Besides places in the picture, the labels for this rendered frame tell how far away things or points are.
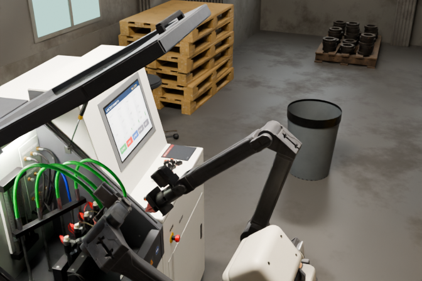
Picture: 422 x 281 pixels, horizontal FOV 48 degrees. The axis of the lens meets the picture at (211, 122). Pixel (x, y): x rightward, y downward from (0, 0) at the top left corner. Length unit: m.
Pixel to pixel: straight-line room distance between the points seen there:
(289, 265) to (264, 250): 0.10
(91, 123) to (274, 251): 1.06
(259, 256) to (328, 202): 2.77
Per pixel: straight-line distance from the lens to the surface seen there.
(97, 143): 2.13
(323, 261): 3.50
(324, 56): 7.58
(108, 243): 1.16
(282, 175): 1.49
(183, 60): 5.32
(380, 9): 8.91
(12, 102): 2.16
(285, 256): 1.42
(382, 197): 4.29
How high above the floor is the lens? 2.26
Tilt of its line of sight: 25 degrees down
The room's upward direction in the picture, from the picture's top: straight up
